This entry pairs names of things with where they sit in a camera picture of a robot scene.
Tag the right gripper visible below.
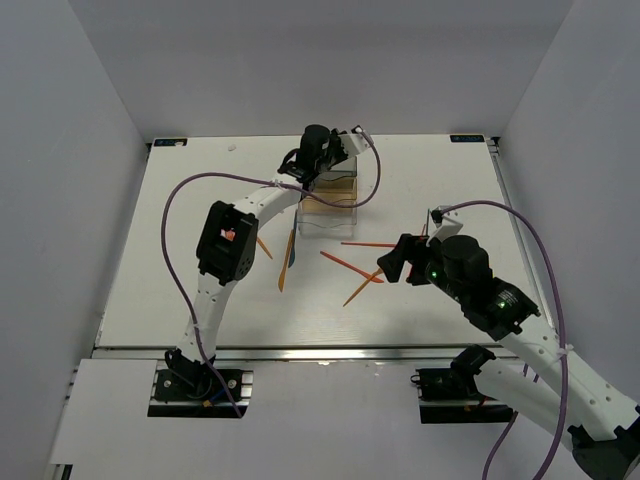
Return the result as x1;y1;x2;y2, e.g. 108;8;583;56
376;234;467;304

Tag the orange plastic fork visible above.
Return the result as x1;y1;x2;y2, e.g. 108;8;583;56
343;268;383;307

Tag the red chopstick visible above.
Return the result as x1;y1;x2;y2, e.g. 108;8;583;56
407;219;429;282
340;241;396;249

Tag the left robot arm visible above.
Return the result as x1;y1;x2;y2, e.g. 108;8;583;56
161;124;371;399

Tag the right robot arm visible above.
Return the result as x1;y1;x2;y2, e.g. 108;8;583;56
377;234;639;479

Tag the dark smoked plastic container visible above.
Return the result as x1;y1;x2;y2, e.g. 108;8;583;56
319;157;358;182

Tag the red plastic knife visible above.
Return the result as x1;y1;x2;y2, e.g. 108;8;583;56
319;250;384;284

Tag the clear plastic container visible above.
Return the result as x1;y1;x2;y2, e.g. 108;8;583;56
296;200;357;240

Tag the orange plastic knife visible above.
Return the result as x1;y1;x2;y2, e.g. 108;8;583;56
277;231;291;292

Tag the blue plastic knife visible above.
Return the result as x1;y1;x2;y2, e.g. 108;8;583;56
287;212;298;269

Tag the orange plastic spork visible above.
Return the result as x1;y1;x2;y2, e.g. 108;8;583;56
256;237;273;260

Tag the right blue corner sticker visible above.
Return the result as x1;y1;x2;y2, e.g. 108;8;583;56
449;134;485;143

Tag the blue corner sticker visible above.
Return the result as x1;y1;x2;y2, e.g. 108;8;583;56
449;134;485;143
153;138;188;148

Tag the left blue corner sticker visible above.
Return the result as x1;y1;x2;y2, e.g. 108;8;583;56
153;138;188;148

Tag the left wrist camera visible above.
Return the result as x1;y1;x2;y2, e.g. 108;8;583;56
338;125;373;158

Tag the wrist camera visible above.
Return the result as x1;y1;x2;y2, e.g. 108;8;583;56
426;205;463;245
338;125;373;158

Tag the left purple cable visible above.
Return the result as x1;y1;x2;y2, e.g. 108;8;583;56
160;130;384;417

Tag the purple cable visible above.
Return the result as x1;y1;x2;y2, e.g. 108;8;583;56
439;199;569;480
160;130;384;417

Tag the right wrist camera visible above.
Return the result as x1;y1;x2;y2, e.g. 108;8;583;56
426;205;463;245

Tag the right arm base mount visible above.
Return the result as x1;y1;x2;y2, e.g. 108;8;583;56
410;345;514;425

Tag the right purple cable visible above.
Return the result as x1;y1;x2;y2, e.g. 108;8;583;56
439;199;569;480

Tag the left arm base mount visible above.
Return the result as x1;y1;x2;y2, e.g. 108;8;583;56
147;349;252;419

